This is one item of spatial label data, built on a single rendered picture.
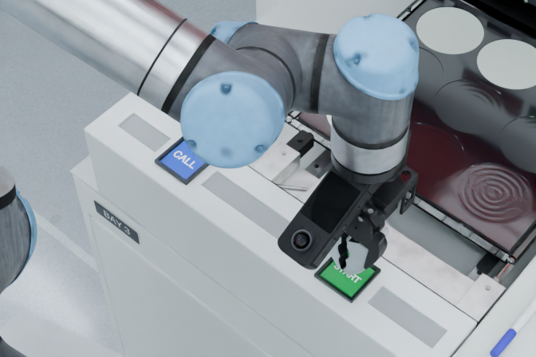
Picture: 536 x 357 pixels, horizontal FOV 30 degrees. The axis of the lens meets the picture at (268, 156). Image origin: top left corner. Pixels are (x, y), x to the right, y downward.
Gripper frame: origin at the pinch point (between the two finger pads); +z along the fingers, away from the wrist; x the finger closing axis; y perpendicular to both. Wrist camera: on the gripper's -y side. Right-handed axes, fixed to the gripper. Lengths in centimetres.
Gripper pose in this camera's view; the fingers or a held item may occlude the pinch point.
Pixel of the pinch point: (344, 268)
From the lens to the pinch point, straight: 115.3
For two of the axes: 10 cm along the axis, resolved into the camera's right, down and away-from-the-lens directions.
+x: -7.6, -5.1, 4.1
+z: 0.1, 6.3, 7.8
